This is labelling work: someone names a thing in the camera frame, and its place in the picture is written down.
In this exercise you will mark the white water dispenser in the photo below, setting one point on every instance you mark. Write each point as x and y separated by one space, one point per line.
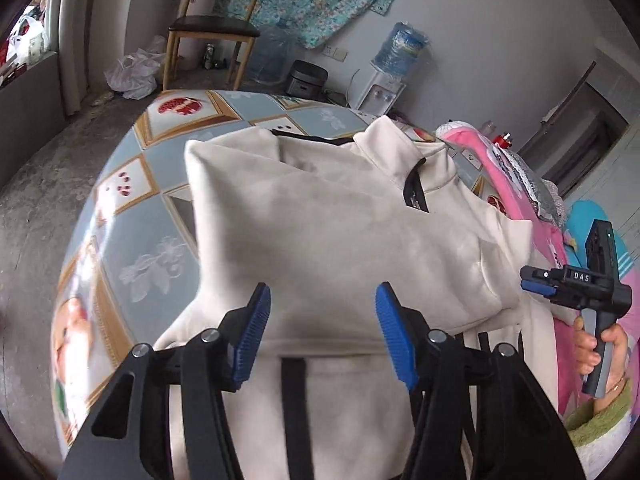
382 92

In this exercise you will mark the grey wooden door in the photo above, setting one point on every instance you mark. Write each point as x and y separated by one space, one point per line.
585 130

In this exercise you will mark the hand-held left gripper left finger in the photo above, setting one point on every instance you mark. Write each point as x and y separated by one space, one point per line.
250 340

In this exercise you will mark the blue pillow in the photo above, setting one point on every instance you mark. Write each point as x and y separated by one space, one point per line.
582 225

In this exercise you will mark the black rice cooker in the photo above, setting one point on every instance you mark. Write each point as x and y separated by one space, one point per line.
306 80

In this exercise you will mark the person's right hand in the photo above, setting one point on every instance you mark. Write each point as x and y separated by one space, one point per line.
580 352

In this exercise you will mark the fruit print tablecloth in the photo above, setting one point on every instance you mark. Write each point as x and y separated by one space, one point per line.
145 230

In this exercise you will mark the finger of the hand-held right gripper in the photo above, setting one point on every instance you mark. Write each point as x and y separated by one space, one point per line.
535 274
539 288

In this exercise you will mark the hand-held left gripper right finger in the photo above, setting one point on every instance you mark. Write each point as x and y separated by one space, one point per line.
397 340

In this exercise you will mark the white wall socket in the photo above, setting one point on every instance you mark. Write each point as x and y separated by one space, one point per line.
335 53

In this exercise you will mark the wooden chair dark seat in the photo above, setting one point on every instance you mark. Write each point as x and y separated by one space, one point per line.
210 25

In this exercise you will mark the empty clear water jug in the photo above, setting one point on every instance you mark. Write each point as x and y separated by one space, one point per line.
270 55

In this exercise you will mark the cream zip jacket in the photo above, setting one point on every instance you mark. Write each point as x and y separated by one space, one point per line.
325 220

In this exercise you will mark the blue water dispenser bottle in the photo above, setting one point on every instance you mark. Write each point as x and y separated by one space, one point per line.
402 47

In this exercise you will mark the person's right forearm green sleeve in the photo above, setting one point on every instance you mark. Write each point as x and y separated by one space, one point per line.
605 420

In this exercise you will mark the grey panel under window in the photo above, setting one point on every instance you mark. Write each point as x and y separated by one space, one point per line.
30 115

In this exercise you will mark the pink floral blanket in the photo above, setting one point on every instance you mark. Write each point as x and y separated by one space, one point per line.
542 240

